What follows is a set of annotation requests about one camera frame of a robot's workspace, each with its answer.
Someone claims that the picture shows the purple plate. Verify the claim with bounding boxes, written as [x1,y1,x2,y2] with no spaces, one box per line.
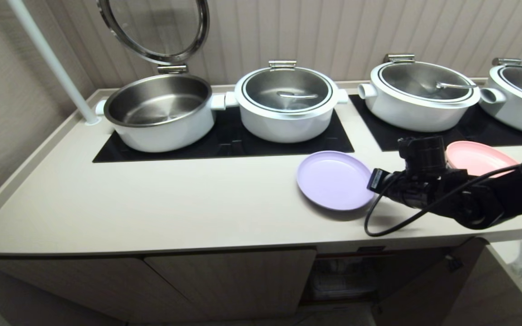
[296,151,377,211]

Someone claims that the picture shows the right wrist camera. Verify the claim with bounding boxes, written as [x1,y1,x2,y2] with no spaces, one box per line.
[398,136,448,178]

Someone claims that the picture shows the white pot without lid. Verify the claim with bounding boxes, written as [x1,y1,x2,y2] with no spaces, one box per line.
[95,74,228,153]

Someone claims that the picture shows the beige cabinet door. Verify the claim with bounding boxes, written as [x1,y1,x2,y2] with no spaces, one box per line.
[441,239,522,326]
[143,248,317,320]
[0,255,209,325]

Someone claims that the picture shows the white dish rack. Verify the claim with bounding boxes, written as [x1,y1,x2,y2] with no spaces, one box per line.
[310,255,378,302]

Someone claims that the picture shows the black induction cooktop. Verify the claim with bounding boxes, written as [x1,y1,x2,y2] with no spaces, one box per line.
[349,94,522,152]
[92,106,355,163]

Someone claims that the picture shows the black cable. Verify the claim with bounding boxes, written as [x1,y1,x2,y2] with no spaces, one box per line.
[364,164,522,237]

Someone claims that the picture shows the white pole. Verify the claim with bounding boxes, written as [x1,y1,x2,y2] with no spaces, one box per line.
[6,0,102,126]

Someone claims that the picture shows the pink plate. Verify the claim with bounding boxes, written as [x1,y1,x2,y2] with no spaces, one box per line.
[445,141,520,178]

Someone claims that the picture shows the round glass lid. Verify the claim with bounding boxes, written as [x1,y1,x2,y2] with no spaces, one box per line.
[97,0,210,75]

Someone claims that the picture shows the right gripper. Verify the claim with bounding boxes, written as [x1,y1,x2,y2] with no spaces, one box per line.
[367,168,448,210]

